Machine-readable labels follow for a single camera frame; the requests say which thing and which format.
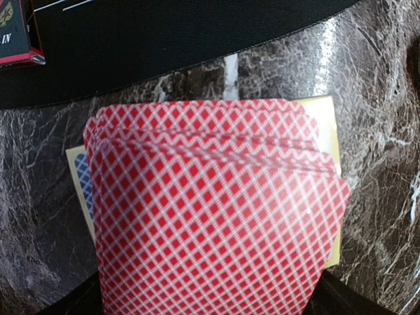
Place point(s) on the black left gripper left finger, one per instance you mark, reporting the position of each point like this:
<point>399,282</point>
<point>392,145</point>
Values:
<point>83,300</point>

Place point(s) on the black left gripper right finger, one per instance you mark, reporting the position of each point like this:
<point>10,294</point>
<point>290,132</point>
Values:
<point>338,298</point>

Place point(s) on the red back card deck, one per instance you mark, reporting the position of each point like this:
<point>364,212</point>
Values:
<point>211,207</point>

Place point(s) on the yellow card box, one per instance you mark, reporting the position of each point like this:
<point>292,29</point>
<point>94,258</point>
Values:
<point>321,131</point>

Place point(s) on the round black poker mat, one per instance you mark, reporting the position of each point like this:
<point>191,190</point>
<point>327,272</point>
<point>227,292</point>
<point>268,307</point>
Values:
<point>94,47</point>

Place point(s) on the triangular all in marker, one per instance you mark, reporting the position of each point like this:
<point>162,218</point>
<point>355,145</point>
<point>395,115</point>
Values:
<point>20,41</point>

